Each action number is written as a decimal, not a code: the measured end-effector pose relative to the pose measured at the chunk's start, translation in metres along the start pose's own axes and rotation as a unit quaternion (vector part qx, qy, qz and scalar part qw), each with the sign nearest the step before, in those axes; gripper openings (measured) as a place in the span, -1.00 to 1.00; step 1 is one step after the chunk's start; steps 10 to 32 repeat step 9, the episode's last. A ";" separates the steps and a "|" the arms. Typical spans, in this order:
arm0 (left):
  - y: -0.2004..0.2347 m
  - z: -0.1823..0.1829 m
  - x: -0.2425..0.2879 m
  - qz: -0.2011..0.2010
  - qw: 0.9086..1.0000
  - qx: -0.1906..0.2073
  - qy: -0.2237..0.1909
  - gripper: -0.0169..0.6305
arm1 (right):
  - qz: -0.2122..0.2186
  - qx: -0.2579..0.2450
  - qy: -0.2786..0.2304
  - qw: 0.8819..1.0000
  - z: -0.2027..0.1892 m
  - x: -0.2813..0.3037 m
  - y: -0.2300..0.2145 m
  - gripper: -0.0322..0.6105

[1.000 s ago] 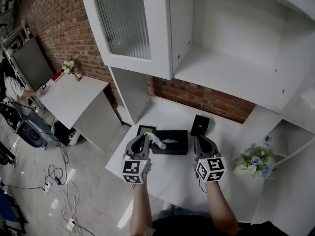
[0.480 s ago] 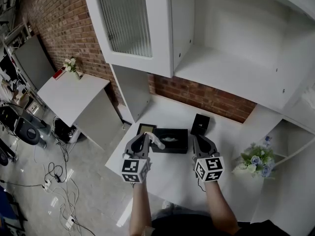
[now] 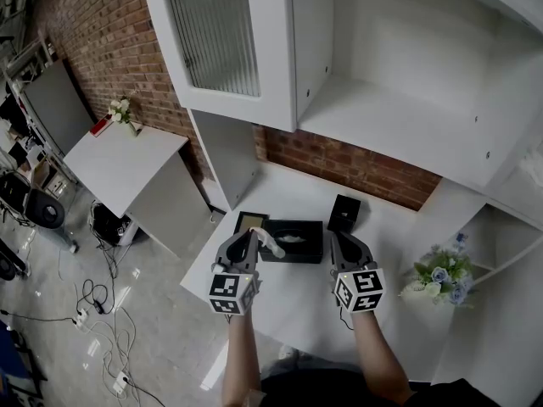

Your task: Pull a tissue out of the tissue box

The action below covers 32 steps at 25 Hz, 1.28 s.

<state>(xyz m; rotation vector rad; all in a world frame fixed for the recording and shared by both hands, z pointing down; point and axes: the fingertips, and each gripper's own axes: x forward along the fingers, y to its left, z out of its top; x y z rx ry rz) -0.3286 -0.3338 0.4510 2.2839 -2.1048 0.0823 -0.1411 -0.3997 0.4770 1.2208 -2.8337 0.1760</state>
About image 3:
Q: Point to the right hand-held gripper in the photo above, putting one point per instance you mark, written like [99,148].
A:
[359,288]

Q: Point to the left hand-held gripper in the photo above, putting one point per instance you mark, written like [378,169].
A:
[232,284]

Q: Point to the white tissue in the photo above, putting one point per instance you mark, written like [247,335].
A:
[268,240]

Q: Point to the black tissue box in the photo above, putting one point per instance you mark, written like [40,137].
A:
[299,250]

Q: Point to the person's left forearm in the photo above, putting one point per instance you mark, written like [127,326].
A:
[241,363]

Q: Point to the person's right forearm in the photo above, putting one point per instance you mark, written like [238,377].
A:
[379,358]

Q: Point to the small black square box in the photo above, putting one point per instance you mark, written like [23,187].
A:
[344,212]

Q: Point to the red flat box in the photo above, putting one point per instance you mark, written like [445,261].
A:
[101,126]

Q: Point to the blue and white flower bouquet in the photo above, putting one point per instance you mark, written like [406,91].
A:
[445,276]

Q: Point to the black waste bin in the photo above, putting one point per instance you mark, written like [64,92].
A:
[111,225]

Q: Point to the person's black clothing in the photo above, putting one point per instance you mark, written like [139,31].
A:
[348,390]

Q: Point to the white side table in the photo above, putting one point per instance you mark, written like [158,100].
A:
[127,163]

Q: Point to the white flowers in vase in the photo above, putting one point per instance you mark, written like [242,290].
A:
[122,112]

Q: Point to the white power strip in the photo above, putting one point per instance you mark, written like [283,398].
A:
[82,317]
[120,382]

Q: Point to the black round fan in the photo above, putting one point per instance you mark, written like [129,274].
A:
[47,214]

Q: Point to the grey flat panel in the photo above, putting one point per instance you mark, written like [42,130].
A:
[57,104]

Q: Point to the metal storage rack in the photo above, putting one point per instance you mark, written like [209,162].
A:
[25,113]

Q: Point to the black picture frame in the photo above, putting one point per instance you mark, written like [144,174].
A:
[250,223]

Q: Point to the white wall cabinet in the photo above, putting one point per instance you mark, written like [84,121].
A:
[382,79]

